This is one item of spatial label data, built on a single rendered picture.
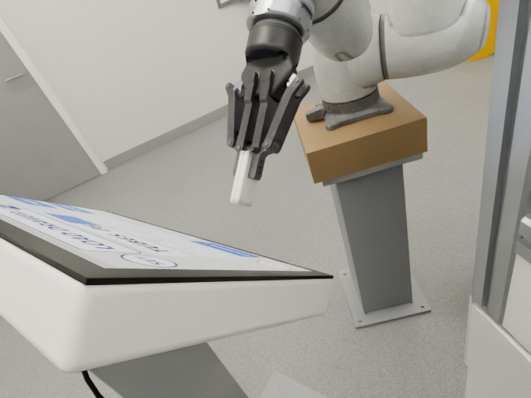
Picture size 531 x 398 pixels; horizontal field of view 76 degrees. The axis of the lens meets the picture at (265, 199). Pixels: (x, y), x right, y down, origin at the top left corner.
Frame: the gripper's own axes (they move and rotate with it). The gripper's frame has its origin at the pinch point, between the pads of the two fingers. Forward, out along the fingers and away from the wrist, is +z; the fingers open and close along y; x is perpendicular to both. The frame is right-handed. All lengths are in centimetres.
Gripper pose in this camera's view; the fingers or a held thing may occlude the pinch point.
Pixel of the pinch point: (246, 178)
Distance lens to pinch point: 45.6
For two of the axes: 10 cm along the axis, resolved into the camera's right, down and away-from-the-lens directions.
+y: 8.1, 1.2, -5.8
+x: 5.6, 1.8, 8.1
